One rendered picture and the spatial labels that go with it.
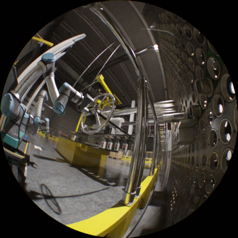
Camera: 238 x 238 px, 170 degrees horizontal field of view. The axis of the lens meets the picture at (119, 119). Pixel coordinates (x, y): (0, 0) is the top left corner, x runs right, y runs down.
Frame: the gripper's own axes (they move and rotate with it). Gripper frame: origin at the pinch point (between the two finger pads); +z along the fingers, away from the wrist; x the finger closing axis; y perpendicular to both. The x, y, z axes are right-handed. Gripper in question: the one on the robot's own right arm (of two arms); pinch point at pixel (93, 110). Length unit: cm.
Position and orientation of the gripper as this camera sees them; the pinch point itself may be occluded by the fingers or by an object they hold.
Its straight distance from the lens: 65.9
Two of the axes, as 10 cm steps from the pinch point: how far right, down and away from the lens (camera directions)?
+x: 7.9, -5.9, -1.8
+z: 5.0, 4.4, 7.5
